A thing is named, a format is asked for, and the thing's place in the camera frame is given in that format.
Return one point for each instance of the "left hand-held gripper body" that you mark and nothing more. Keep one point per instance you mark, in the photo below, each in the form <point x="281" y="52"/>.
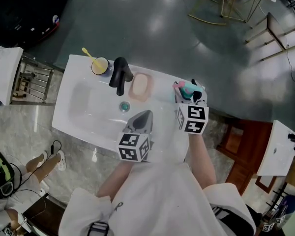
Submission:
<point x="127" y="147"/>

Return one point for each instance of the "large black machine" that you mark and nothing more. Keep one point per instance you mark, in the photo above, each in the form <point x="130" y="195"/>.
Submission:
<point x="22" y="13"/>

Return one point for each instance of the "white sink with chrome faucet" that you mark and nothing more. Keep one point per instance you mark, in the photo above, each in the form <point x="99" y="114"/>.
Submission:
<point x="5" y="72"/>

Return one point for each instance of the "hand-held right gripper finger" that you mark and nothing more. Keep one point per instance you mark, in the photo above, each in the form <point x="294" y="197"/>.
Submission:
<point x="178" y="97"/>
<point x="203" y="95"/>

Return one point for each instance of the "teal spray bottle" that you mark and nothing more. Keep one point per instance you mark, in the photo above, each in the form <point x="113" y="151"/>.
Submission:
<point x="188" y="90"/>

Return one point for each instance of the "brown wooden vanity cabinet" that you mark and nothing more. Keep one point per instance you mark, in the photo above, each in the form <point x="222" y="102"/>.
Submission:
<point x="250" y="136"/>

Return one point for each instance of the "person's left forearm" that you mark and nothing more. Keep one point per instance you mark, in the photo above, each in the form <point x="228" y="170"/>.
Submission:
<point x="115" y="178"/>

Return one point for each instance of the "wooden stool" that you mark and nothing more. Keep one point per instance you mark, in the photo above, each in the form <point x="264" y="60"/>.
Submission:
<point x="276" y="29"/>

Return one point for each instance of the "person's right forearm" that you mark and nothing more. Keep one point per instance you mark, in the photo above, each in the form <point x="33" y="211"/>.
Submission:
<point x="201" y="161"/>

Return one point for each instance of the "metal rack sink stand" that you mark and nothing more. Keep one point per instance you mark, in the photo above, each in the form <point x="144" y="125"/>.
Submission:
<point x="34" y="82"/>

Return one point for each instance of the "person's white garment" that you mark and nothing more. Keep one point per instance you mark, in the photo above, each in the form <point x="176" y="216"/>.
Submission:
<point x="159" y="200"/>

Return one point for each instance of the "white sink on wooden vanity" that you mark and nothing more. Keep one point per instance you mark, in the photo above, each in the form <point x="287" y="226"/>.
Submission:
<point x="280" y="136"/>

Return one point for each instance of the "white ceramic sink basin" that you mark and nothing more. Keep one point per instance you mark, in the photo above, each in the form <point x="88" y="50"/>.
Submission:
<point x="93" y="112"/>

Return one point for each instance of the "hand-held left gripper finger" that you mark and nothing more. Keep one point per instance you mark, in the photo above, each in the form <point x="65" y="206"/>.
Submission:
<point x="130" y="123"/>
<point x="151" y="126"/>

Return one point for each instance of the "silver ribbon brooch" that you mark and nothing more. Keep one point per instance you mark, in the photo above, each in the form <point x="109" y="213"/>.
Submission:
<point x="118" y="206"/>

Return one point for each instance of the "pale pink soap bar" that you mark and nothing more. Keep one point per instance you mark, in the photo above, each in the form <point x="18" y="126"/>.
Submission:
<point x="140" y="85"/>

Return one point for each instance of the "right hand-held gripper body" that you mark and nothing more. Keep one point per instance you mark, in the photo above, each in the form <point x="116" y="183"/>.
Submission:
<point x="194" y="119"/>

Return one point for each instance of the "pink soap dish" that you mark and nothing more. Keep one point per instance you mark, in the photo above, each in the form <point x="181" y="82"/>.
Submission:
<point x="150" y="87"/>

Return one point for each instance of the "dark brown cabinet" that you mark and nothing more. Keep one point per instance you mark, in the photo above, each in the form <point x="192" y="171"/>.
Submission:
<point x="46" y="213"/>

